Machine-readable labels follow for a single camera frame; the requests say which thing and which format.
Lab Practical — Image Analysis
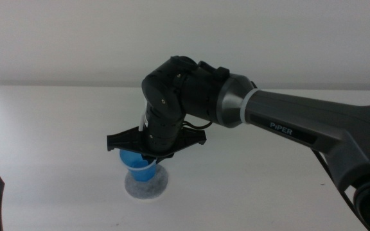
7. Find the blue plastic cup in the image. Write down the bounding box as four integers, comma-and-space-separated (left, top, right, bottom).
119, 149, 158, 183

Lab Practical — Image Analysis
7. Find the round grey felt cup mat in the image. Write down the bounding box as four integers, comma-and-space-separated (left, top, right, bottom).
124, 163, 170, 200

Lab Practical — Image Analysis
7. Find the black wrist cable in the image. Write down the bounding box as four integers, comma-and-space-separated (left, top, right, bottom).
182, 119, 214, 131

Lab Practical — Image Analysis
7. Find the black arm base cable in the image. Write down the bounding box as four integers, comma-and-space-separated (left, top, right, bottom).
312, 149, 370, 231

